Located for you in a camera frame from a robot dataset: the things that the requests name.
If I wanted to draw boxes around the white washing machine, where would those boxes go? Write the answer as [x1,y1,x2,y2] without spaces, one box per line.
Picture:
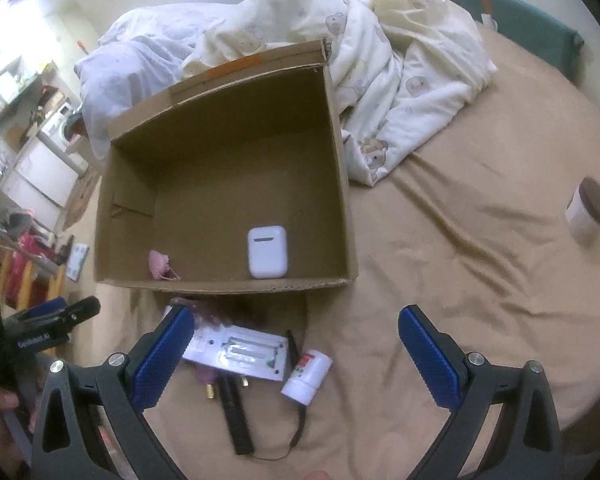
[40,102,83,161]

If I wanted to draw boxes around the white bottle with red label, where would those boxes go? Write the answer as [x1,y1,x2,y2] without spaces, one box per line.
[280,351,332,407]

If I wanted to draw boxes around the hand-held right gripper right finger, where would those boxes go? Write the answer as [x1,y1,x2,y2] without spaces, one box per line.
[398,305,563,480]

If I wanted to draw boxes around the white floor scale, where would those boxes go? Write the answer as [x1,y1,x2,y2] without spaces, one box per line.
[65,242,91,281]

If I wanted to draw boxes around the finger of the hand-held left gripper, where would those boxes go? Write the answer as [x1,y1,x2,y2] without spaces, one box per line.
[17,296,69,322]
[45,296,102,332]

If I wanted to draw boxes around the black stick with cord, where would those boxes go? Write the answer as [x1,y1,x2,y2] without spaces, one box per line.
[219,329,308,461]

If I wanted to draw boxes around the cluttered wall shelf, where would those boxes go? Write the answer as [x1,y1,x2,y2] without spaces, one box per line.
[0,55,56,126]

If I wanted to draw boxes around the white jar with brown lid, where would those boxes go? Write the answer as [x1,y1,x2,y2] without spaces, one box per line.
[565,176,600,243]

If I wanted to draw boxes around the white cabinet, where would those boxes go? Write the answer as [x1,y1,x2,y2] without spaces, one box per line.
[0,137,78,208]

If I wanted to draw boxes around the white earbuds case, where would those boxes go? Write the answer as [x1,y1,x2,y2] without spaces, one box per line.
[247,226,289,279]

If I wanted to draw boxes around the clear plastic bag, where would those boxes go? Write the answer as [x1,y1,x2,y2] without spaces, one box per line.
[170,297,261,332]

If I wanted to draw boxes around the red bag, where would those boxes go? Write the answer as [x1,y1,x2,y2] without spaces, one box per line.
[0,232,48,308]

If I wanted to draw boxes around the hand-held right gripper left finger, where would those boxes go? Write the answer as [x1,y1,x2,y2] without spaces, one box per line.
[30,304,196,480]

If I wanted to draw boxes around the white device box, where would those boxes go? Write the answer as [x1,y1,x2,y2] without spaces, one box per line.
[182,322,288,381]

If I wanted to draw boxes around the brown cardboard box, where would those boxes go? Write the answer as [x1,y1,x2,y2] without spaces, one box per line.
[94,39,359,295]

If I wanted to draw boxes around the small pink pouch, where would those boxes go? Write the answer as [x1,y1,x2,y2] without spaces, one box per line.
[148,250,182,281]

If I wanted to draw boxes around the cream bear-print blanket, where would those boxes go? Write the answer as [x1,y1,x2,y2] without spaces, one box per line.
[182,0,498,188]

